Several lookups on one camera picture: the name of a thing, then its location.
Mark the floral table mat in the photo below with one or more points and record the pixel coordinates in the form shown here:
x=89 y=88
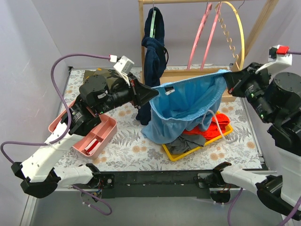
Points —
x=128 y=150

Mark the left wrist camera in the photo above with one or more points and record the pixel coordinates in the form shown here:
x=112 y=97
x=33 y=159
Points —
x=123 y=66

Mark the pink hanger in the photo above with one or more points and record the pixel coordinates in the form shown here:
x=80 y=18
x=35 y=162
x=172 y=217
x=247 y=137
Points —
x=211 y=35
x=199 y=32

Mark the yellow plastic tray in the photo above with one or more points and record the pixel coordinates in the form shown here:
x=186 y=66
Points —
x=175 y=157

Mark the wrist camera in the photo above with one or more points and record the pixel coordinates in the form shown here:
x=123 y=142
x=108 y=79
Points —
x=123 y=66
x=278 y=60

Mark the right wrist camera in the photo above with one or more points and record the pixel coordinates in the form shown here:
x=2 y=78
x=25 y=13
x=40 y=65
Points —
x=278 y=60

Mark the camouflage shorts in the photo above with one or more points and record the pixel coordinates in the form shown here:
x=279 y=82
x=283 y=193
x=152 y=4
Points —
x=110 y=75

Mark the aluminium frame rail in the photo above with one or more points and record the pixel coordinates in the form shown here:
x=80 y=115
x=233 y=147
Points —
x=33 y=204

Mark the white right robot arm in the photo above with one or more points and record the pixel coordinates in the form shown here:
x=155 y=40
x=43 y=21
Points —
x=277 y=101

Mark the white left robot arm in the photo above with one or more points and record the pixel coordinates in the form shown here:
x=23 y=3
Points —
x=39 y=176

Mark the yellow hanger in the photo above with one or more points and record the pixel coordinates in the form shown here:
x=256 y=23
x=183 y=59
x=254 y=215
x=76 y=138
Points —
x=239 y=58

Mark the orange shorts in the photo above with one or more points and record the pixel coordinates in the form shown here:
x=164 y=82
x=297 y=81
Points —
x=212 y=131

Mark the green hanger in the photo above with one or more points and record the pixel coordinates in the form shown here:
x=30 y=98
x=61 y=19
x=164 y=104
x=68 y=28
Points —
x=152 y=24

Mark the navy blue shorts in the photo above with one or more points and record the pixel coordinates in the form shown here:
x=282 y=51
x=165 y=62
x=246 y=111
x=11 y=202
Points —
x=156 y=56

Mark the black base bar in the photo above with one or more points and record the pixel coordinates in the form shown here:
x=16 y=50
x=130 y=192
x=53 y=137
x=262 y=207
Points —
x=173 y=183

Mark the red white striped cloth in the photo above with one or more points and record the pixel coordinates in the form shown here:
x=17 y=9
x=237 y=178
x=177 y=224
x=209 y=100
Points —
x=91 y=147

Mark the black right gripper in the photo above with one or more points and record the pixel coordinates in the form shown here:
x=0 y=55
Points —
x=240 y=83

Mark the pink divided tray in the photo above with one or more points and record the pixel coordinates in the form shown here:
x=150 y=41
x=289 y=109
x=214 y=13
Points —
x=98 y=139

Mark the light blue shorts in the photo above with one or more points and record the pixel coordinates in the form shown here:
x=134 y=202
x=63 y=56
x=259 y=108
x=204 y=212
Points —
x=183 y=105

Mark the grey shorts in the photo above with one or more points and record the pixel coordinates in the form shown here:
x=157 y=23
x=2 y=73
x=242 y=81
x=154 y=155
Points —
x=185 y=143

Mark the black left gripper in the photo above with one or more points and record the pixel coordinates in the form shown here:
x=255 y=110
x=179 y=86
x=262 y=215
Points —
x=135 y=92

